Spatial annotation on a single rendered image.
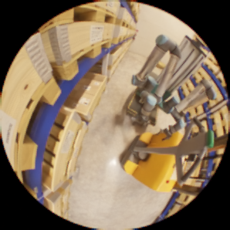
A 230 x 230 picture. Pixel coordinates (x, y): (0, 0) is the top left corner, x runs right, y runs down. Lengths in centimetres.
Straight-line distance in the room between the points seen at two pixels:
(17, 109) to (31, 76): 12
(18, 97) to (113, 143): 146
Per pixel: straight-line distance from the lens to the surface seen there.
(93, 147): 149
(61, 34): 41
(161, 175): 99
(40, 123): 48
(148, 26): 532
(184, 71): 119
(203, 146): 43
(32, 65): 34
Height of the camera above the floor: 148
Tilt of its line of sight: 66 degrees down
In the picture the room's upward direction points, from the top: 23 degrees clockwise
